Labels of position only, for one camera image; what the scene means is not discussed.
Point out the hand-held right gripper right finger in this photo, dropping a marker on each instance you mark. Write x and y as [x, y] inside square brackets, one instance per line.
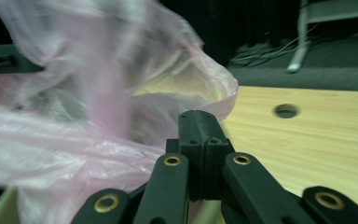
[216, 149]

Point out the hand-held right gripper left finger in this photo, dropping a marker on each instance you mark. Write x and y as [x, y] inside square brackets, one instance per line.
[194, 146]

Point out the pink plastic bag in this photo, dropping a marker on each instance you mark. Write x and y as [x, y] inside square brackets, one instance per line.
[84, 124]

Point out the white metal desk frame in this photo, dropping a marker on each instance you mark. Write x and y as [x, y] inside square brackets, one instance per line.
[329, 11]

